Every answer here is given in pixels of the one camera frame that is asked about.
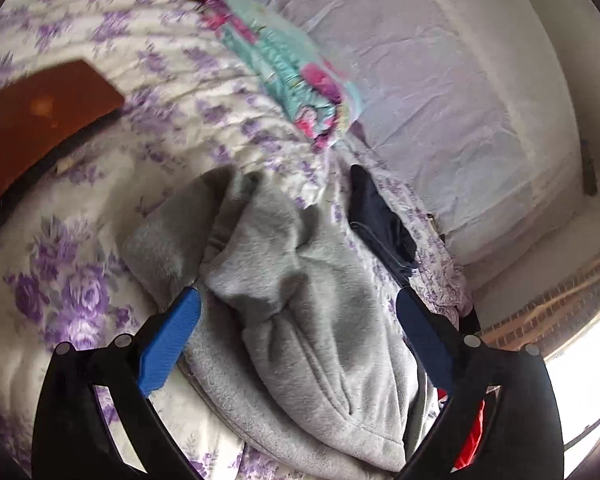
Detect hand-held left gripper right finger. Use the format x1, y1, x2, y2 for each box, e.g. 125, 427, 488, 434
395, 287, 566, 480

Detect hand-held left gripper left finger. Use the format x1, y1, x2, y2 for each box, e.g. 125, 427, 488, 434
31, 286, 203, 480

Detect grey fleece sweatshirt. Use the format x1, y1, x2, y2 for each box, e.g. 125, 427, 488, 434
122, 165, 443, 476

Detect navy blue pants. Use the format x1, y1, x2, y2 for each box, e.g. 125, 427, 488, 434
347, 164, 418, 286

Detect red striped garment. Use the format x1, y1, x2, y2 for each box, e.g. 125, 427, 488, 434
436, 389, 487, 472

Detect purple floral bedspread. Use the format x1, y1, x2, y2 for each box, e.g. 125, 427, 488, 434
0, 0, 481, 480

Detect brick pattern curtain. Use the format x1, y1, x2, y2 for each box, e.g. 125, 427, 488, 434
480, 250, 600, 356

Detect white lace cloth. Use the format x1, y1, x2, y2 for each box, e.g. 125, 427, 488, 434
230, 0, 531, 266

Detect brown wooden board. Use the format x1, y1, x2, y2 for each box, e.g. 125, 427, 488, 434
0, 59, 126, 221

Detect folded teal pink floral quilt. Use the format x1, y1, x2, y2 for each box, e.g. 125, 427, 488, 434
200, 0, 366, 153

